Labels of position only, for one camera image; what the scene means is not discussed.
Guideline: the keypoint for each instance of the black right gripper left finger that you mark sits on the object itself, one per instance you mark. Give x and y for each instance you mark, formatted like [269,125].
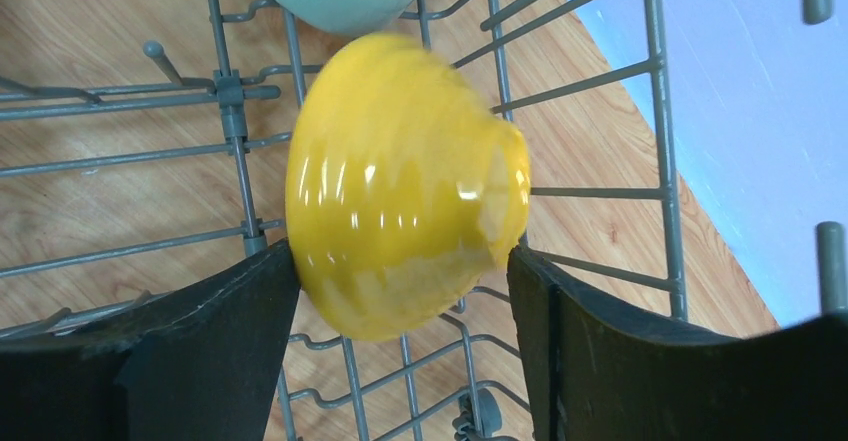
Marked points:
[199,363]

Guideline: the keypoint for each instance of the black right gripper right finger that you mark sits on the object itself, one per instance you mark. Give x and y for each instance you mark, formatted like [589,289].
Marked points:
[599,368]

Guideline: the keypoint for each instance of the yellow bowl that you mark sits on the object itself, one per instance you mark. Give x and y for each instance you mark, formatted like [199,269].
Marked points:
[402,188]

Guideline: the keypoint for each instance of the grey wire dish rack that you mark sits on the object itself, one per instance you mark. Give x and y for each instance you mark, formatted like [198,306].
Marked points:
[144,148]

